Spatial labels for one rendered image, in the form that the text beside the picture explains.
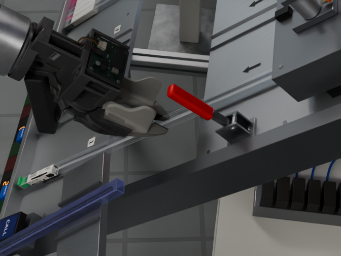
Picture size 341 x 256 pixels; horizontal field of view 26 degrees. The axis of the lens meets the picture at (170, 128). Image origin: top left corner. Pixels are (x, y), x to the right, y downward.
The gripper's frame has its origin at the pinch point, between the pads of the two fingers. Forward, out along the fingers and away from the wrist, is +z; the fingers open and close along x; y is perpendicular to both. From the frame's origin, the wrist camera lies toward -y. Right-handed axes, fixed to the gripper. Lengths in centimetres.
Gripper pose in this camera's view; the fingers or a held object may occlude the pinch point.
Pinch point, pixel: (156, 123)
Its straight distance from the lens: 95.7
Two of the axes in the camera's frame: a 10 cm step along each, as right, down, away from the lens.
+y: 5.2, -4.2, -7.4
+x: 1.3, -8.2, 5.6
